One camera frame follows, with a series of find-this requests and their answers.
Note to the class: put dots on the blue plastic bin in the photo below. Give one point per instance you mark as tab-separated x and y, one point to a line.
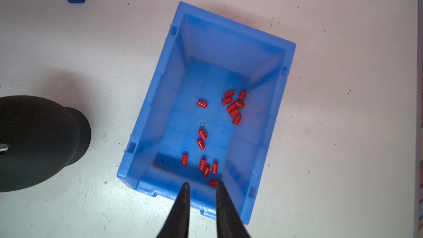
209	113

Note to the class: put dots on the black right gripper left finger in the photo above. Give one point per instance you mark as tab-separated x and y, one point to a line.
177	222

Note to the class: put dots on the red screw protection sleeve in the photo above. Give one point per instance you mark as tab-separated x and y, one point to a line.
213	183

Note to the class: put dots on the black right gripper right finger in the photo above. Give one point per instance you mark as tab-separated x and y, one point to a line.
229	224

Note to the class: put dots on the black dome with screws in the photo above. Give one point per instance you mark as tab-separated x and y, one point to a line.
39	137

